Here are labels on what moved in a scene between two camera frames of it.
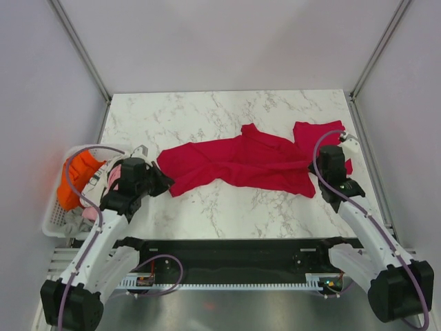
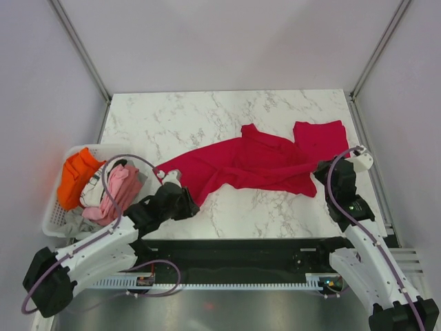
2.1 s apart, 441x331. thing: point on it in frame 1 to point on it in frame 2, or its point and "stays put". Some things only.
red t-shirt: [253, 157] stays put
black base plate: [231, 258] stays put
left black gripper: [164, 182] to [188, 205]
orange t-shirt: [82, 165] stays put
